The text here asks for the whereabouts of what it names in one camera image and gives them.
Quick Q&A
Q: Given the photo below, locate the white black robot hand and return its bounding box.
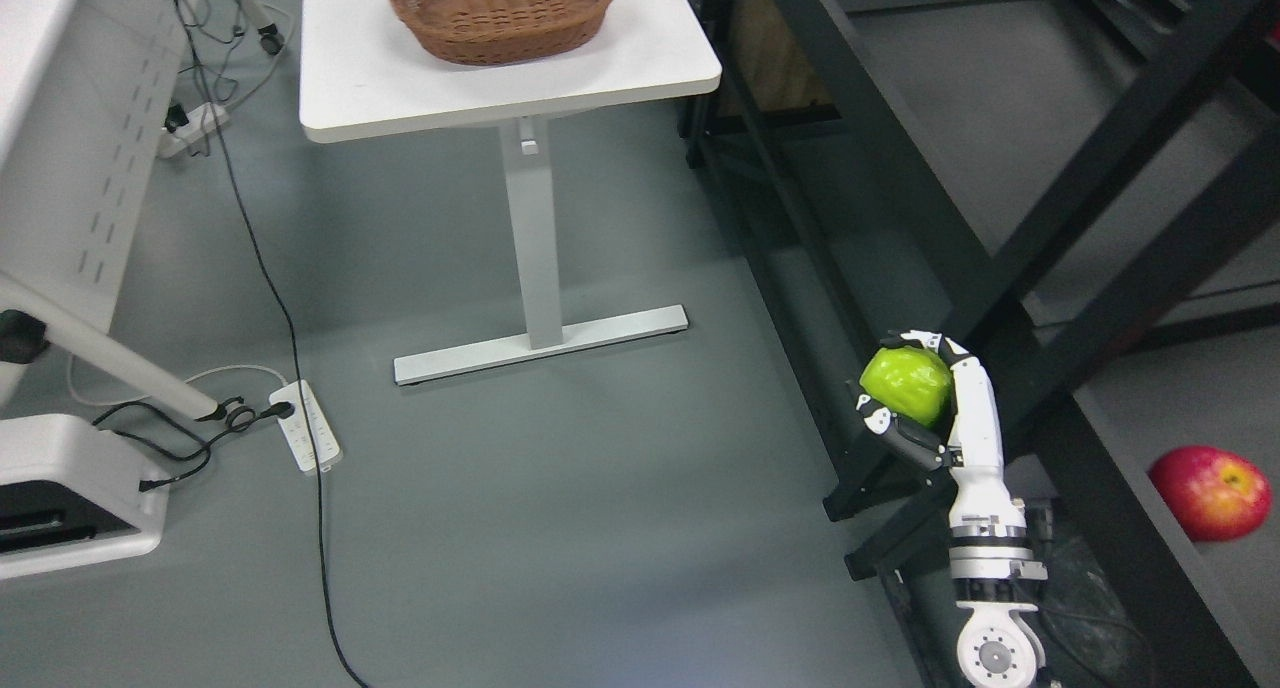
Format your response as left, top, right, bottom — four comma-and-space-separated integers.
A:
855, 331, 1009, 497

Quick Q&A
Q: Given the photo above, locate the green apple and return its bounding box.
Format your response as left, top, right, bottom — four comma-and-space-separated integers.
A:
859, 347, 954, 428

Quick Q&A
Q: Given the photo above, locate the white robot forearm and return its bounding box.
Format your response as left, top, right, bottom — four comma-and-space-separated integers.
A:
948, 465, 1047, 687

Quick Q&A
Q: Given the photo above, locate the red apple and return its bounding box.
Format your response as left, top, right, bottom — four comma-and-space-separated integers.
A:
1147, 445, 1274, 543

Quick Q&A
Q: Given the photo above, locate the black metal shelf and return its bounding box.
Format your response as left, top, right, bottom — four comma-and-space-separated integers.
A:
681, 0, 1277, 687

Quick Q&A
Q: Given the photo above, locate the brown wicker basket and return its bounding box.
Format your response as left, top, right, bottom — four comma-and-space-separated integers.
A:
389, 0, 613, 65

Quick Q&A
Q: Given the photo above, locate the white floor power strip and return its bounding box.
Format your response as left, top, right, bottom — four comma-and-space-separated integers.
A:
268, 379, 343, 474

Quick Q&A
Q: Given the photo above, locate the white standing desk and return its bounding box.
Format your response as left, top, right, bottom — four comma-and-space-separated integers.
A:
300, 0, 722, 386

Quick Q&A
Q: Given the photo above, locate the white power strip far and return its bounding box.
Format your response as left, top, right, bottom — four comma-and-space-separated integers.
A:
156, 104, 228, 159

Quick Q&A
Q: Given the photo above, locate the white device with warning label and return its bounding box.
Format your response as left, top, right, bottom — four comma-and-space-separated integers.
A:
1, 414, 169, 581

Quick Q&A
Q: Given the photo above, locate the white perforated side desk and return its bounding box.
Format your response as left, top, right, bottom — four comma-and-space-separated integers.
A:
1, 0, 219, 419

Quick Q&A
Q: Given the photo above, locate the long black cable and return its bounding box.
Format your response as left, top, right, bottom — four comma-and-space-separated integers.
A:
160, 0, 371, 688

